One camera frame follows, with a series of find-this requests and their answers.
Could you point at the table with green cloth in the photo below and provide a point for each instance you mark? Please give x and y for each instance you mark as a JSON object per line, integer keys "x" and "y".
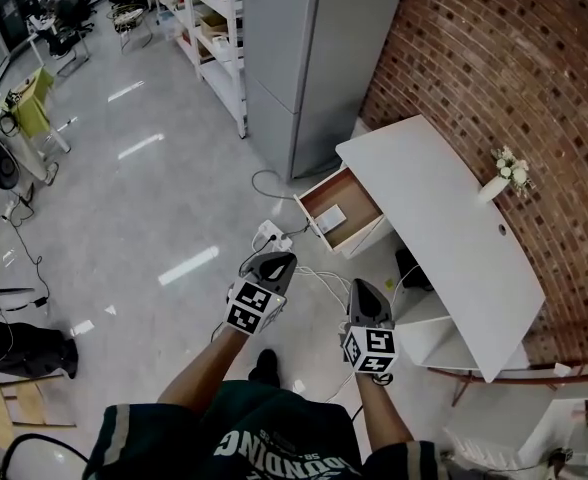
{"x": 31, "y": 108}

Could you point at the white power strip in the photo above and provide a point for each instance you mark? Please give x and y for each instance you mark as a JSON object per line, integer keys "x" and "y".
{"x": 269, "y": 232}

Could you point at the black bag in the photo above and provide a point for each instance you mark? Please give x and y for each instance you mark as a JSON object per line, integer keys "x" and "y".
{"x": 19, "y": 345}

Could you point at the white ribbed panel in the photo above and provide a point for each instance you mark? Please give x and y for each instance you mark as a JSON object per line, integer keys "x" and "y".
{"x": 479, "y": 450}

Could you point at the white vase with flowers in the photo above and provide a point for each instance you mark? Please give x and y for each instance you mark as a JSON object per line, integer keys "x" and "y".
{"x": 494, "y": 188}

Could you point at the person's black shoe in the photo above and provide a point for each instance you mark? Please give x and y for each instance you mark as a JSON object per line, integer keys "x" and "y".
{"x": 265, "y": 365}

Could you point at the person's left forearm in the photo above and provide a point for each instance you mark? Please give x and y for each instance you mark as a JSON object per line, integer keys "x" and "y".
{"x": 206, "y": 368}

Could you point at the white desk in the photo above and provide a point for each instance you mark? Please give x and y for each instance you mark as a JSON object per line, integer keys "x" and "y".
{"x": 444, "y": 233}

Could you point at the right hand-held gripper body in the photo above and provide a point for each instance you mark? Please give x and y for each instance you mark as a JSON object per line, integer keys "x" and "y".
{"x": 370, "y": 340}

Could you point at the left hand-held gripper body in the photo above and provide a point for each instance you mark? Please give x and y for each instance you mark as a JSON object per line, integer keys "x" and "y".
{"x": 263, "y": 288}

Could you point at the white wooden desk drawer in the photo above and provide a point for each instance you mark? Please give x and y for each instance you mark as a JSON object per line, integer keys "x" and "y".
{"x": 361, "y": 203}

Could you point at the black box under desk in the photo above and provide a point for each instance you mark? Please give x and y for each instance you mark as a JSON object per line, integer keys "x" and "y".
{"x": 411, "y": 268}

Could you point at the grey refrigerator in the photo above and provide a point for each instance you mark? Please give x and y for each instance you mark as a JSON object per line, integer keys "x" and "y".
{"x": 304, "y": 68}

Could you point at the person's green printed shirt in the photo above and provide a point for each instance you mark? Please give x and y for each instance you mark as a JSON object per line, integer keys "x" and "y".
{"x": 274, "y": 433}

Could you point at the red metal frame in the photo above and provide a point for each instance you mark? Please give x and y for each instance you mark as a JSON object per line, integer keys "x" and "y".
{"x": 524, "y": 374}

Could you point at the cardboard box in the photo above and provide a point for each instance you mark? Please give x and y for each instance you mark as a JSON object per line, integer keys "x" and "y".
{"x": 213, "y": 25}

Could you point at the person's right forearm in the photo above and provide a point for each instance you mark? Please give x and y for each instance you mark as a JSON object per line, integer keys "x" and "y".
{"x": 381, "y": 413}

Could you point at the white shelf rack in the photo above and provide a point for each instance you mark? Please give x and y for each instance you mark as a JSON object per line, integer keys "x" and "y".
{"x": 219, "y": 78}

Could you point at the yellow sticky note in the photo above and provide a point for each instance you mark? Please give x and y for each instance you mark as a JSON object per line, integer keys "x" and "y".
{"x": 389, "y": 283}

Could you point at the black office chair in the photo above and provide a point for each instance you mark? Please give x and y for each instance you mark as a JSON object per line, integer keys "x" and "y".
{"x": 69, "y": 18}

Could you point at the small silver item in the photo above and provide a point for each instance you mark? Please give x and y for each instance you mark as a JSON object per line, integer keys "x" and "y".
{"x": 333, "y": 219}

